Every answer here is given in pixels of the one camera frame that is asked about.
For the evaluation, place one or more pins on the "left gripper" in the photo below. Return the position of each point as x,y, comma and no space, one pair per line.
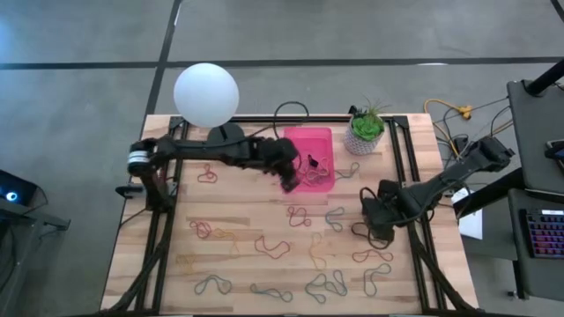
279,156

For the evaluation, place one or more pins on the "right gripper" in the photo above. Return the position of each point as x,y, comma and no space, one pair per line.
388,204

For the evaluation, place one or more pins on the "red rubber band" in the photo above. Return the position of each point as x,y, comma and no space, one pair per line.
287,216
200,229
372,251
207,181
273,257

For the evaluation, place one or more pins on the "black rubber band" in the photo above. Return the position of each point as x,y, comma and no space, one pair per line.
353,229

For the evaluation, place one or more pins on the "orange rubber band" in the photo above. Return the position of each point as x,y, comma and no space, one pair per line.
321,172

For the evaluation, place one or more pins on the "blue rubber band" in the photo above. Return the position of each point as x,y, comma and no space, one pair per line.
271,291
365,282
345,286
213,276
348,172
307,290
327,216

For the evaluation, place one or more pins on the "yellow rubber band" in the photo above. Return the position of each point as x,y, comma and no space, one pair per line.
187,263
224,233
311,251

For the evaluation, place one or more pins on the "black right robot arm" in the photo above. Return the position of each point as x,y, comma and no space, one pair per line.
440,182

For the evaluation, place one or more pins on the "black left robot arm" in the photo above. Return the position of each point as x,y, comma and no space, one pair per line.
207,149

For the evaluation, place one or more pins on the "pink plastic bin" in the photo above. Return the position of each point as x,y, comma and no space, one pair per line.
317,141

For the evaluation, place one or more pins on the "succulent in patterned pot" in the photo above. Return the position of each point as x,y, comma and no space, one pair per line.
365,132

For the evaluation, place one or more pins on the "white paper sheet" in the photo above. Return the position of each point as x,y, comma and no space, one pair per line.
471,224

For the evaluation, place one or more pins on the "black desk beam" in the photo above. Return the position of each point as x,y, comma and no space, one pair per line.
489,198

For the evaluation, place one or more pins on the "white globe table lamp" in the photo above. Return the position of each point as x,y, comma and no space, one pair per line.
207,94

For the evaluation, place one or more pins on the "grey desk with keyboard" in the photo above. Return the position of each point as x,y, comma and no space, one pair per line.
520,273

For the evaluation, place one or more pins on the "backlit keyboard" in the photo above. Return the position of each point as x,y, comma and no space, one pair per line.
546,233

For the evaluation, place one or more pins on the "dark grey desk top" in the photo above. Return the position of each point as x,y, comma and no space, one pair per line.
533,141

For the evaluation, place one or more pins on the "black phone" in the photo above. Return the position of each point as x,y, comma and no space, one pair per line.
556,152

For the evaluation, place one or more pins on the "black pole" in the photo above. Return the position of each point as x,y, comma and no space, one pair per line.
546,78

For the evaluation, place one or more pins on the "grey metal stand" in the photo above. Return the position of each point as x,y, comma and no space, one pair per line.
26,216

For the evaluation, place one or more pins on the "black device with blue light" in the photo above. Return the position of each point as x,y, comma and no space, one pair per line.
17,185

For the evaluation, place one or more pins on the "black metal bracket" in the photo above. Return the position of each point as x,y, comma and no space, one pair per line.
128,190

